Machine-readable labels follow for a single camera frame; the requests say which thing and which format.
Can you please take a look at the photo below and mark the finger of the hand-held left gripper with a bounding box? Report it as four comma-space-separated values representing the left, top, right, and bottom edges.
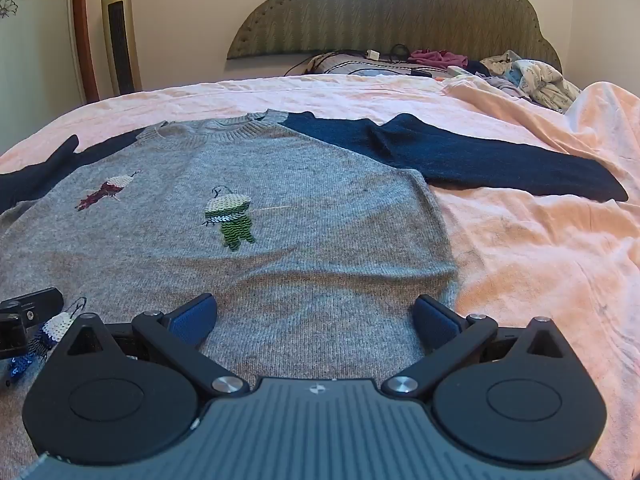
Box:
0, 287, 65, 316
0, 312, 36, 361

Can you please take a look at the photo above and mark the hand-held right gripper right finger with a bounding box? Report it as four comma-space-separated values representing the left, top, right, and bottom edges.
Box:
381, 294, 568, 403

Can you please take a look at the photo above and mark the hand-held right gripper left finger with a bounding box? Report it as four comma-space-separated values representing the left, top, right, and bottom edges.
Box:
64, 293, 250, 403

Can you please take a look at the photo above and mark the grey sweater with navy sleeves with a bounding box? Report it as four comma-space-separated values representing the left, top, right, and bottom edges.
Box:
0, 109, 629, 478

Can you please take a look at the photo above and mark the pile of printed clothes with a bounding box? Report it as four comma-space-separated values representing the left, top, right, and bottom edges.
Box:
457, 50, 582, 114

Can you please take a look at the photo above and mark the pile of clothes and pillows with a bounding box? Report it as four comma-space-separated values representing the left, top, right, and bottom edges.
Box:
304, 52, 451, 81

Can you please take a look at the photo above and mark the pink bed sheet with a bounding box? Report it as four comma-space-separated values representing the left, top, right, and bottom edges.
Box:
0, 74, 640, 480

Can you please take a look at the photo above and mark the white wardrobe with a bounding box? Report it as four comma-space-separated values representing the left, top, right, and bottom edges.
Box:
0, 0, 85, 153

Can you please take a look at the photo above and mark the magenta cloth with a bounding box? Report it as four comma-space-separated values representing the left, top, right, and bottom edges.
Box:
408, 48, 469, 69

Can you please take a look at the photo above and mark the gold tower air conditioner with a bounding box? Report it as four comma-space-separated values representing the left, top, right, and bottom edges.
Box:
100, 0, 143, 97

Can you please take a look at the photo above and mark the olive upholstered headboard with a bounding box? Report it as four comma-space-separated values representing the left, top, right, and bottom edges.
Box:
226, 0, 563, 75

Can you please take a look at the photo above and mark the brown wooden frame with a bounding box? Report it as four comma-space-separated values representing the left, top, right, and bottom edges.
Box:
70, 0, 101, 103

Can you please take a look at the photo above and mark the black cable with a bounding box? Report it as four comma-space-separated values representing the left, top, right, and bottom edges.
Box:
284, 43, 413, 77

